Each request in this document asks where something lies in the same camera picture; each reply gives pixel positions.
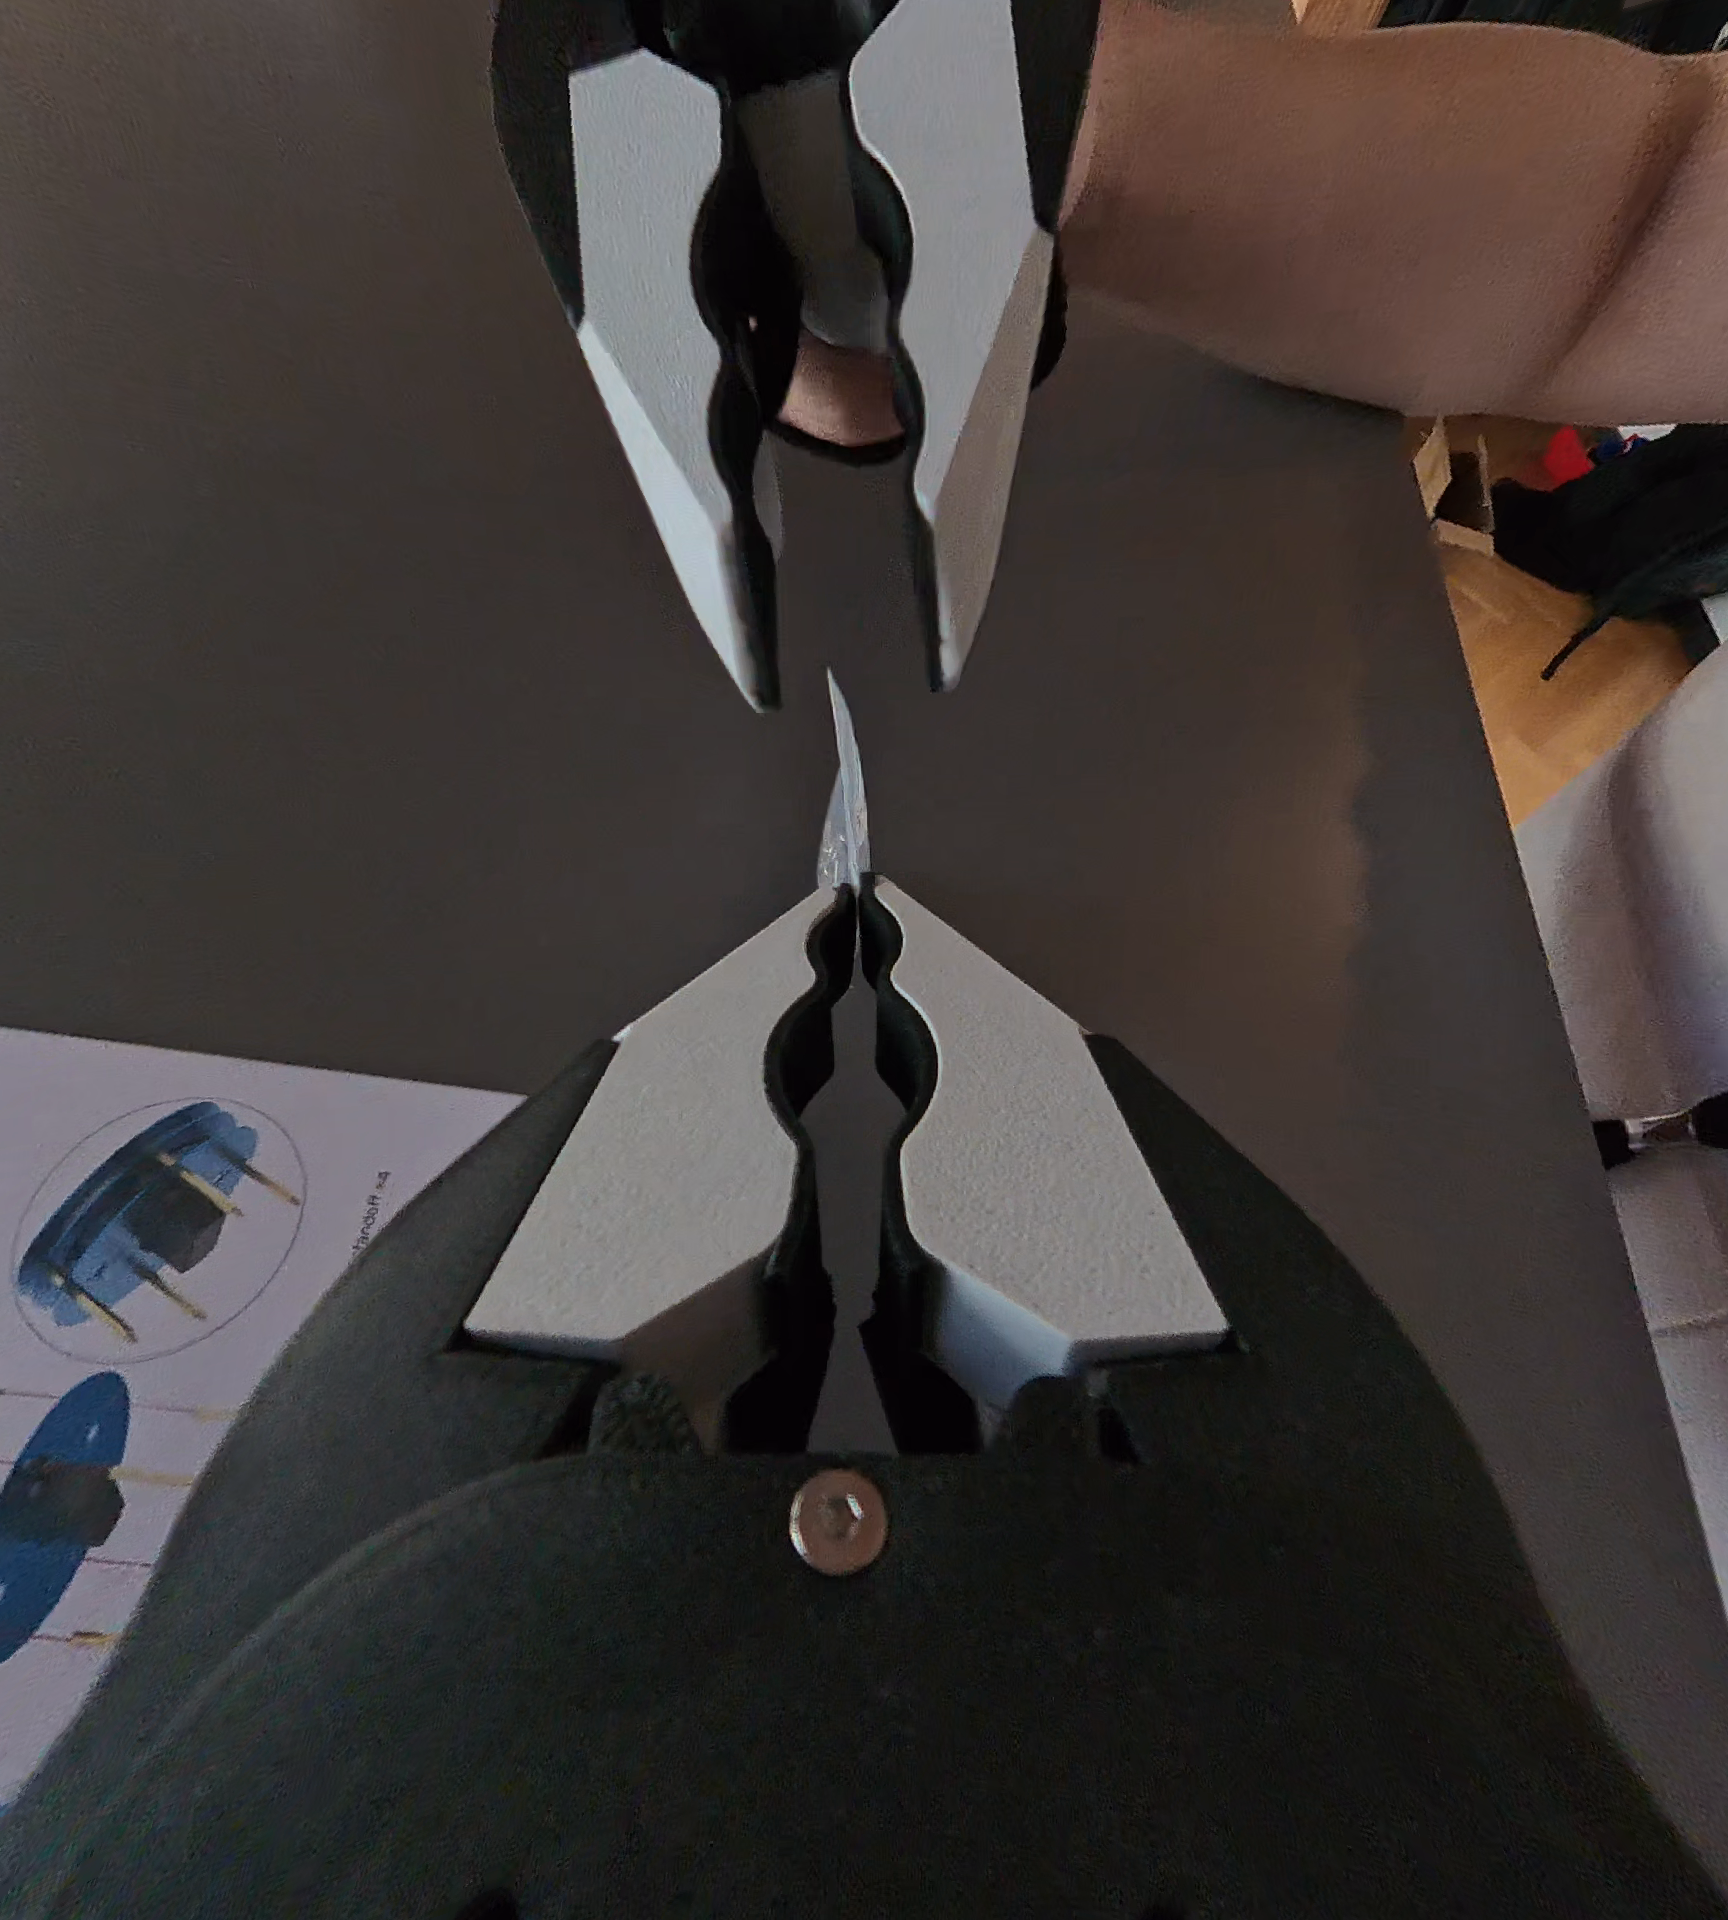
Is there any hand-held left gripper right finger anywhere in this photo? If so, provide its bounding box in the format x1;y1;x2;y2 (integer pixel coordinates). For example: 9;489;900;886
859;875;1236;1454

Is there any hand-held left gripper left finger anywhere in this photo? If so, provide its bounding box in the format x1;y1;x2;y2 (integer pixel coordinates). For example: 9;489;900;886
462;884;866;1454

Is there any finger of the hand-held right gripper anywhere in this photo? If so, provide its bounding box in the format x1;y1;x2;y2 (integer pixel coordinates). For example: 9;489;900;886
566;48;787;718
847;0;1063;696

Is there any small clear bag of screws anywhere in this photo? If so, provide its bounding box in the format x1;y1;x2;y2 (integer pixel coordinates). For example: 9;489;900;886
816;666;879;903

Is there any person's right forearm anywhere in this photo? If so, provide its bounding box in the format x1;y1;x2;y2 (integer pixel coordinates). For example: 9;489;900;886
1057;0;1728;426

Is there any dark grey desk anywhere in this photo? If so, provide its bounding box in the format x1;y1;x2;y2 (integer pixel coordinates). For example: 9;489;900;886
0;0;1728;1920

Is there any person's right hand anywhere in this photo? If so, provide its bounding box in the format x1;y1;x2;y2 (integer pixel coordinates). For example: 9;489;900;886
778;337;908;451

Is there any brown cardboard box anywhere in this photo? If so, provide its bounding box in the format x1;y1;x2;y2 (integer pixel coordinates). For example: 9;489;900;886
1408;416;1501;561

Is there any person's white shirt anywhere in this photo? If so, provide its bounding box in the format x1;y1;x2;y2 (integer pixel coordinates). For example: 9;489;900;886
1512;597;1728;1728

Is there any black backpack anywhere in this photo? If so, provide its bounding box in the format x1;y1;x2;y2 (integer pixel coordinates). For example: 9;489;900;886
1490;424;1728;681

